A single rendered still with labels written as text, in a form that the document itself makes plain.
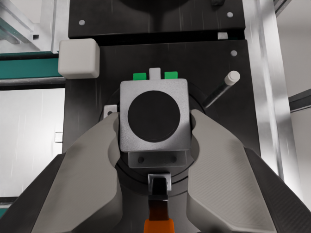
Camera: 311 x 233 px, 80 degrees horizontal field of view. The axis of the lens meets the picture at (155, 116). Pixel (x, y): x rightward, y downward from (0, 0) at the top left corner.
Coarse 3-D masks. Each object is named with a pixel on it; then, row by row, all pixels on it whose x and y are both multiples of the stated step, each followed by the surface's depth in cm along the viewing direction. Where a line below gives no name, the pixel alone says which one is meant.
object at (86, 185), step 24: (72, 144) 10; (96, 144) 9; (72, 168) 8; (96, 168) 8; (72, 192) 7; (96, 192) 7; (120, 192) 8; (48, 216) 6; (72, 216) 6; (96, 216) 6; (120, 216) 8
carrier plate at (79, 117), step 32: (128, 64) 24; (160, 64) 24; (192, 64) 24; (224, 64) 24; (96, 96) 24; (224, 96) 23; (64, 128) 23; (256, 128) 22; (128, 192) 22; (128, 224) 21; (192, 224) 21
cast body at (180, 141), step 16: (144, 80) 12; (160, 80) 12; (176, 80) 12; (128, 96) 12; (144, 96) 11; (160, 96) 11; (176, 96) 12; (128, 112) 11; (144, 112) 10; (160, 112) 10; (176, 112) 10; (128, 128) 11; (144, 128) 10; (160, 128) 10; (176, 128) 10; (128, 144) 11; (144, 144) 11; (160, 144) 11; (176, 144) 11; (128, 160) 14; (144, 160) 14; (160, 160) 14; (176, 160) 14
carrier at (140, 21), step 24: (72, 0) 26; (96, 0) 26; (120, 0) 26; (144, 0) 26; (168, 0) 26; (192, 0) 26; (240, 0) 25; (72, 24) 26; (96, 24) 26; (120, 24) 25; (144, 24) 25; (168, 24) 25; (192, 24) 25; (216, 24) 25; (240, 24) 25
